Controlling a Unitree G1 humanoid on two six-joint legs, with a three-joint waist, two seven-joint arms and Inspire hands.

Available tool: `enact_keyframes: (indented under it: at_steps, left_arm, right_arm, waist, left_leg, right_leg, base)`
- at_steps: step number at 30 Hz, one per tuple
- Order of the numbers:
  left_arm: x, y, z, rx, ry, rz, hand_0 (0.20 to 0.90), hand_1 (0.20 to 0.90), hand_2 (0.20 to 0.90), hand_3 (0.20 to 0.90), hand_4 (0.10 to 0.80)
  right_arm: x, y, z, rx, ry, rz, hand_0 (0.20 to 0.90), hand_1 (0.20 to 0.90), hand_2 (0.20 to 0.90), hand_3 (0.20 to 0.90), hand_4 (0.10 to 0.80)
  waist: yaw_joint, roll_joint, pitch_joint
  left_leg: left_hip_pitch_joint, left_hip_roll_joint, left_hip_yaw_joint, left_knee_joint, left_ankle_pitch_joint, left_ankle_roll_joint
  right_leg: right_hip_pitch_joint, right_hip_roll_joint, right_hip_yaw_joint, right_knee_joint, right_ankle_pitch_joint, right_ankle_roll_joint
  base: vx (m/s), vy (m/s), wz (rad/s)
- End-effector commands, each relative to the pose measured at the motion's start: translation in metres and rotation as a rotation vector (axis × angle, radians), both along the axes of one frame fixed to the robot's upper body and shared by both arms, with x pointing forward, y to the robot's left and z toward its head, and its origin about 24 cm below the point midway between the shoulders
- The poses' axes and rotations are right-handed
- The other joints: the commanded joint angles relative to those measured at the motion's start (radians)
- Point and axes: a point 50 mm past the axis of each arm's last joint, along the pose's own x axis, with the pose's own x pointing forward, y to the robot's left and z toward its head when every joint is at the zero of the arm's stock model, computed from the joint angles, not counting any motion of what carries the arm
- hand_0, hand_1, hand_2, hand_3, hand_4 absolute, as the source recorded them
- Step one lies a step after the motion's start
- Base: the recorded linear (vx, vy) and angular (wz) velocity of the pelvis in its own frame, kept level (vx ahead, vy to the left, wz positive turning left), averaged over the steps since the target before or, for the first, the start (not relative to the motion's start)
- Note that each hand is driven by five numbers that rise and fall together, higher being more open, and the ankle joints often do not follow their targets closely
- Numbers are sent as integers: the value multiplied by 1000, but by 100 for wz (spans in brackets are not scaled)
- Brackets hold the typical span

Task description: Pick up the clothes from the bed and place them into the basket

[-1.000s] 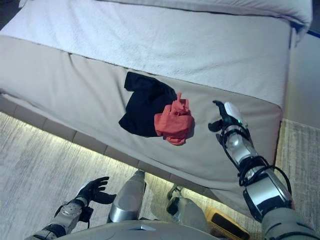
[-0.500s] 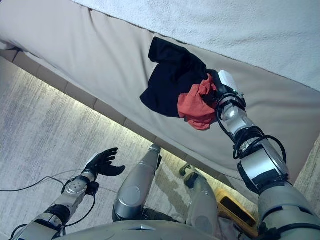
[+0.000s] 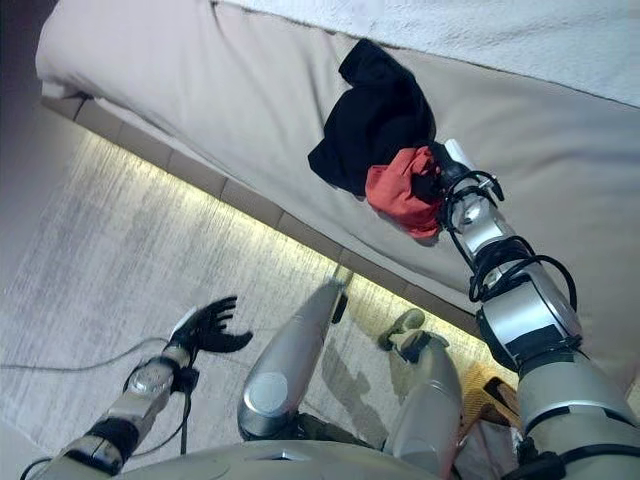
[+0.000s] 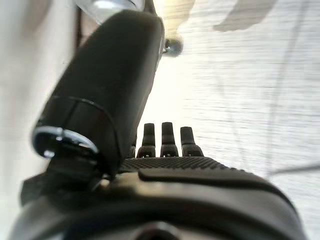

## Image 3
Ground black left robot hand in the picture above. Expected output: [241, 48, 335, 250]
[172, 295, 254, 356]

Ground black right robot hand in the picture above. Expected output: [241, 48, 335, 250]
[409, 138, 475, 209]

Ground orange-red garment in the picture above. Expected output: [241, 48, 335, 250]
[364, 145, 445, 240]

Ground black garment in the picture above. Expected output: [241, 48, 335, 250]
[306, 38, 439, 199]

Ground beige padded bed base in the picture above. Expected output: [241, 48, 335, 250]
[40, 95, 482, 342]

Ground white textured bed sheet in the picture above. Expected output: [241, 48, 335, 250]
[219, 0, 640, 109]

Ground woven brown basket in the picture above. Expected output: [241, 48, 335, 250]
[458, 361, 527, 480]

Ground beige bed runner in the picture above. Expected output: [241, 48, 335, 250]
[35, 0, 640, 404]

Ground silver left robot leg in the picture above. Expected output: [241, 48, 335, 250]
[236, 267, 352, 442]

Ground silver robot leg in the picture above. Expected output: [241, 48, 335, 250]
[236, 267, 352, 442]
[377, 307, 465, 476]

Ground grey striped rug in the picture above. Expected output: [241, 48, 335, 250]
[0, 133, 506, 454]

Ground silver right robot leg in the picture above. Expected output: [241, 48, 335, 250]
[377, 307, 465, 476]

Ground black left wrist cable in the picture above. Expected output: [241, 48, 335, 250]
[171, 368, 202, 457]

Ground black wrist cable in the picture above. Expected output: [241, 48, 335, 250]
[441, 168, 579, 322]
[171, 368, 202, 457]

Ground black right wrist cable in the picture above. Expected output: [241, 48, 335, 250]
[441, 168, 579, 322]

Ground thin grey floor cable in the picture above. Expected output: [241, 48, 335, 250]
[0, 336, 172, 374]

